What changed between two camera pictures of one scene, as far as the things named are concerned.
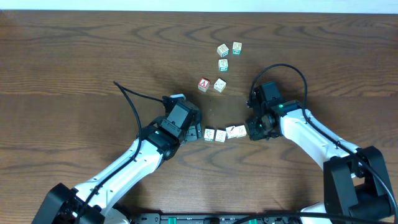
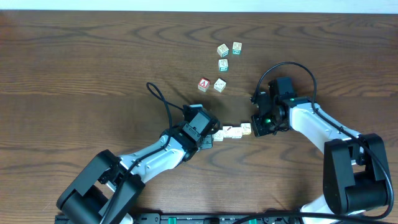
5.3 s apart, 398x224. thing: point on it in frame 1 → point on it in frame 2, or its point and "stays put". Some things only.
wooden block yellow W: [219, 85] stays put
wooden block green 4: [222, 50] stays put
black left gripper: [191, 133] → [208, 140]
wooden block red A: [203, 84] stays put
